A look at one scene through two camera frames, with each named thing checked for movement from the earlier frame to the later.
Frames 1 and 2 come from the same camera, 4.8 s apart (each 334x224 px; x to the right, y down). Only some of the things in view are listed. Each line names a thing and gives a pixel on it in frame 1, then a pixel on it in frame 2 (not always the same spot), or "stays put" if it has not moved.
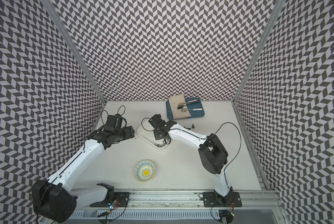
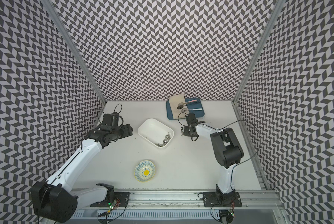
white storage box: (145, 131) stays put
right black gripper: (157, 136) -> (186, 133)
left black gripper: (129, 132) stays put
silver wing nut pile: (166, 141) stays put
